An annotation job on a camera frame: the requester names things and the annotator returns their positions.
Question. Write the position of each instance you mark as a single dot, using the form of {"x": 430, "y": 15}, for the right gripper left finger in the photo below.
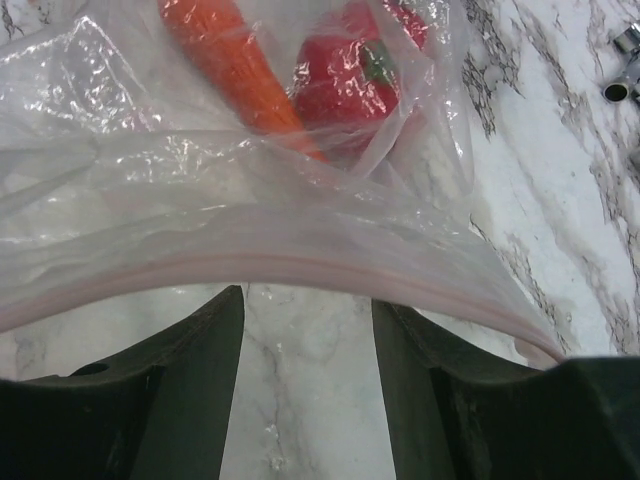
{"x": 159, "y": 409}

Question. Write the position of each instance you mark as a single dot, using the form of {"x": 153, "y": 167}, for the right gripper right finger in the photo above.
{"x": 455, "y": 411}

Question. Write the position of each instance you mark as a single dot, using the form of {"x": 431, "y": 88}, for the clear zip top bag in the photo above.
{"x": 123, "y": 169}

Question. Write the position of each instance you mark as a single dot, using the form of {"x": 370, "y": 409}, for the red fake tomato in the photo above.
{"x": 354, "y": 68}

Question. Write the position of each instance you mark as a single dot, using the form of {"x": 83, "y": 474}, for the orange fake carrot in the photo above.
{"x": 214, "y": 36}

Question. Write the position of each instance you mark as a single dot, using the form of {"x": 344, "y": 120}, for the chrome metal faucet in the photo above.
{"x": 626, "y": 84}

